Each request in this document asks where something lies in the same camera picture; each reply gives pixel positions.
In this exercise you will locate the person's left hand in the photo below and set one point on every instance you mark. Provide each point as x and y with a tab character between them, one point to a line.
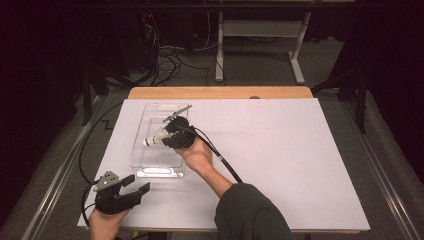
105	228

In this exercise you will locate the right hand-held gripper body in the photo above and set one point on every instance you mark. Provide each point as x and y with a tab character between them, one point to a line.
185	135

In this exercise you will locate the clear plastic container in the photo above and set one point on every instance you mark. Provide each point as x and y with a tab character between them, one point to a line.
153	160

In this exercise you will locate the metal floor rail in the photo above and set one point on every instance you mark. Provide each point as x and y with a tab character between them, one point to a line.
380	166
63	173

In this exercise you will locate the dark equipment with red light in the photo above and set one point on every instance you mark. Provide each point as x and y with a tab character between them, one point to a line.
133	40

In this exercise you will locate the wooden table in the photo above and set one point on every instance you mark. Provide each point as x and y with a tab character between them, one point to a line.
220	92

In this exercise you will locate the black metal stand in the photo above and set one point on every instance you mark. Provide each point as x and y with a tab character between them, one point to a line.
360	100
87	96

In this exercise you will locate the dark curtain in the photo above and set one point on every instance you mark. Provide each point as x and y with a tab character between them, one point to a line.
396	83
33	83

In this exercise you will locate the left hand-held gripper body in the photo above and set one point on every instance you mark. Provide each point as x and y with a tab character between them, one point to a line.
111	201

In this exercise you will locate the person's right hand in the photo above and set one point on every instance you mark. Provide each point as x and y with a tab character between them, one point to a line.
198	156

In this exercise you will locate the white metal desk frame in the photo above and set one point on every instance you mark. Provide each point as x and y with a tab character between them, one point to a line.
260	28

